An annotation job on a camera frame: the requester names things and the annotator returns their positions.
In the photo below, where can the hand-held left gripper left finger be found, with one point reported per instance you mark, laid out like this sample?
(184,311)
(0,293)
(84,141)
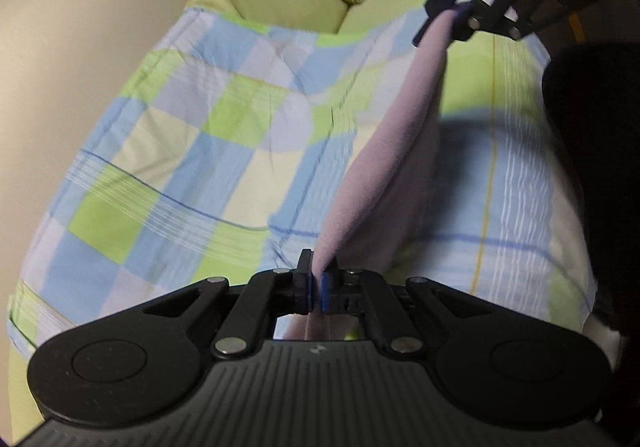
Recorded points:
(311,296)

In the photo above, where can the wooden furniture piece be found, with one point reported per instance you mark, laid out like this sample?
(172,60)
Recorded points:
(579,27)

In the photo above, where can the green blue checked quilt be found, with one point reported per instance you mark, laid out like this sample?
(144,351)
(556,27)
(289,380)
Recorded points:
(200,162)

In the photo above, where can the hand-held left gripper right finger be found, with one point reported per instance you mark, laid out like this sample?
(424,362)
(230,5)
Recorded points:
(328,296)

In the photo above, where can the mauve pink cloth garment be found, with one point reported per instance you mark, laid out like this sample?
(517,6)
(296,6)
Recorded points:
(385,147)

